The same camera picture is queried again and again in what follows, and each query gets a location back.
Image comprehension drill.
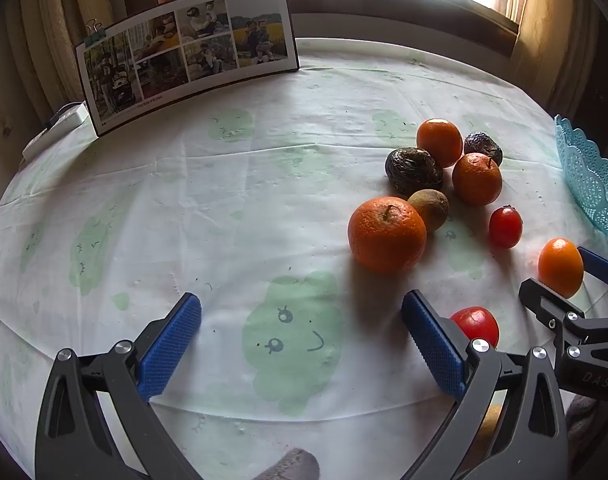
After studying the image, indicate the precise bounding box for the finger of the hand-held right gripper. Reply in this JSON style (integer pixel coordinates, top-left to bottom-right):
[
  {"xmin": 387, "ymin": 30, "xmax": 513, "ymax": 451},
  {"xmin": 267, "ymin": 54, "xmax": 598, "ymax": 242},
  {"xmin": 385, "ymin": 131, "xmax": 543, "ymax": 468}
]
[
  {"xmin": 578, "ymin": 246, "xmax": 608, "ymax": 307},
  {"xmin": 518, "ymin": 277, "xmax": 592, "ymax": 356}
]

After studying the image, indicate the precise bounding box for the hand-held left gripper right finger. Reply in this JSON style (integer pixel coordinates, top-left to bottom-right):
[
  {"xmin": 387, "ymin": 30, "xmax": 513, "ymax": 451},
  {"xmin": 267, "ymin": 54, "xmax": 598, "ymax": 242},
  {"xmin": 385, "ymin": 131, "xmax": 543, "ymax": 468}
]
[{"xmin": 401, "ymin": 290, "xmax": 569, "ymax": 480}]

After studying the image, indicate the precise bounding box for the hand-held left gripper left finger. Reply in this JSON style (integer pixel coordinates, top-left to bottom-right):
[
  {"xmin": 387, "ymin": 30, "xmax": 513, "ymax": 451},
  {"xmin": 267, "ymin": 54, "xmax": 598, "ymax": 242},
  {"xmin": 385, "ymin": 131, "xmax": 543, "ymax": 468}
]
[{"xmin": 35, "ymin": 292, "xmax": 203, "ymax": 480}]

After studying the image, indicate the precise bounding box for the small smooth orange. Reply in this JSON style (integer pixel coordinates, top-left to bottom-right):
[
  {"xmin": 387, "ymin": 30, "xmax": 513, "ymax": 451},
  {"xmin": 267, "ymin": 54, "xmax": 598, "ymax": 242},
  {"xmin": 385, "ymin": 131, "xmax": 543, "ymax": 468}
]
[{"xmin": 538, "ymin": 238, "xmax": 585, "ymax": 299}]

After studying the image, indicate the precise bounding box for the light blue lace basket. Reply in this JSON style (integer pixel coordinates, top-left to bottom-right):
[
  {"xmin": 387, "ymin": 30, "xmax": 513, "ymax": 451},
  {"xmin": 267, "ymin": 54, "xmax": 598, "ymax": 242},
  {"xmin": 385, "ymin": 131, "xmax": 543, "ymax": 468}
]
[{"xmin": 554, "ymin": 114, "xmax": 608, "ymax": 239}]

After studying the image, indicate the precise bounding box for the large orange with stem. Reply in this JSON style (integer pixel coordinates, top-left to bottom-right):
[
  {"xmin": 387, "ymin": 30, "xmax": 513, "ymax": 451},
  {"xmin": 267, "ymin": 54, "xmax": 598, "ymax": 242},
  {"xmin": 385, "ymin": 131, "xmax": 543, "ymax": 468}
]
[{"xmin": 347, "ymin": 196, "xmax": 428, "ymax": 275}]

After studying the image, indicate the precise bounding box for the medium orange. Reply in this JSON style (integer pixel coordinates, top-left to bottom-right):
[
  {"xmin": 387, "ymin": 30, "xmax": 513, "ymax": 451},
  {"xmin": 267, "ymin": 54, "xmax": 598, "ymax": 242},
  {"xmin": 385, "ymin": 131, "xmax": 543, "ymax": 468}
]
[
  {"xmin": 416, "ymin": 118, "xmax": 464, "ymax": 169},
  {"xmin": 452, "ymin": 152, "xmax": 503, "ymax": 206}
]

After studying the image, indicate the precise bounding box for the red tomato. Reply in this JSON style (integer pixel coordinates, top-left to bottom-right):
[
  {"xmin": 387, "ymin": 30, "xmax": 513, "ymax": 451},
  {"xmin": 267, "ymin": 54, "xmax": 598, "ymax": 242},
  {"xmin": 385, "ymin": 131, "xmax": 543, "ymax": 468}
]
[
  {"xmin": 450, "ymin": 306, "xmax": 500, "ymax": 348},
  {"xmin": 488, "ymin": 206, "xmax": 523, "ymax": 249}
]

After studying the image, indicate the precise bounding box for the grey cloth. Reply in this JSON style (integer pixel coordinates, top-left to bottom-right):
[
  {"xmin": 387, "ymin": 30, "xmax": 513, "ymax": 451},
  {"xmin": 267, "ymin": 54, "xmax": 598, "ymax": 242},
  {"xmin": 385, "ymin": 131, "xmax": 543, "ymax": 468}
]
[
  {"xmin": 565, "ymin": 392, "xmax": 608, "ymax": 456},
  {"xmin": 256, "ymin": 447, "xmax": 321, "ymax": 480}
]

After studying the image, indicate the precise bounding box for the brown kiwi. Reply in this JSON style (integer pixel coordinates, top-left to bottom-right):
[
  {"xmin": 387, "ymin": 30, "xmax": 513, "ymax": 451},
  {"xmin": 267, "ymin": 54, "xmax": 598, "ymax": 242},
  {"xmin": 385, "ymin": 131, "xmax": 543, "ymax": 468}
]
[{"xmin": 407, "ymin": 188, "xmax": 450, "ymax": 233}]

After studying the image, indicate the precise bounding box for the small dark passion fruit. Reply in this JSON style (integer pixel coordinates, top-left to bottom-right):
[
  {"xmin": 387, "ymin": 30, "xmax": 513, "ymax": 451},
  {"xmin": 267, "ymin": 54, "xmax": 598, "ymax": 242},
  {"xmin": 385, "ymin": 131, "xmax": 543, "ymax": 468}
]
[{"xmin": 464, "ymin": 131, "xmax": 503, "ymax": 167}]

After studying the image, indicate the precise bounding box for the large dark passion fruit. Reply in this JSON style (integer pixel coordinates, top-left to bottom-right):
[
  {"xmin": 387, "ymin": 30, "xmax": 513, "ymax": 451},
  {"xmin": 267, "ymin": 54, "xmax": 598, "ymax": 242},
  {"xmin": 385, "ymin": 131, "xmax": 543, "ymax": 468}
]
[{"xmin": 385, "ymin": 147, "xmax": 444, "ymax": 196}]

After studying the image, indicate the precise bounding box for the white power strip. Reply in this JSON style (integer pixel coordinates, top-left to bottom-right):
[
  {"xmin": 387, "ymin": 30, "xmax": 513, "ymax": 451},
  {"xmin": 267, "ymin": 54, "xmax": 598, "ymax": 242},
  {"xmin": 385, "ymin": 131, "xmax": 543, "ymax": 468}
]
[{"xmin": 23, "ymin": 102, "xmax": 90, "ymax": 162}]

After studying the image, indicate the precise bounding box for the beige curtain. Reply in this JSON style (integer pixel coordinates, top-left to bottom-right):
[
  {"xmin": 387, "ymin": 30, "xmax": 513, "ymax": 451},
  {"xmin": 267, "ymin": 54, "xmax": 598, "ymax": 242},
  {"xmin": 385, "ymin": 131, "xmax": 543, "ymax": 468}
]
[
  {"xmin": 0, "ymin": 0, "xmax": 127, "ymax": 128},
  {"xmin": 494, "ymin": 0, "xmax": 607, "ymax": 103}
]

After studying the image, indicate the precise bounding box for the photo collage board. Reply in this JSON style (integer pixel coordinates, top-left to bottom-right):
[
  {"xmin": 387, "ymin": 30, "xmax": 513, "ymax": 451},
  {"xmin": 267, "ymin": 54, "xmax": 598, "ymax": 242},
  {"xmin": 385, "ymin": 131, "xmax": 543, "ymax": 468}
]
[{"xmin": 75, "ymin": 0, "xmax": 301, "ymax": 137}]

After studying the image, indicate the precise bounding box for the teal binder clip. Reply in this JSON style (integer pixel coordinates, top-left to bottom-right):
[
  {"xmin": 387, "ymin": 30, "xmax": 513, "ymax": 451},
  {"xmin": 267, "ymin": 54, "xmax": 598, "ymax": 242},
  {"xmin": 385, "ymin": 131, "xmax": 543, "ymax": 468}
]
[{"xmin": 84, "ymin": 19, "xmax": 109, "ymax": 47}]

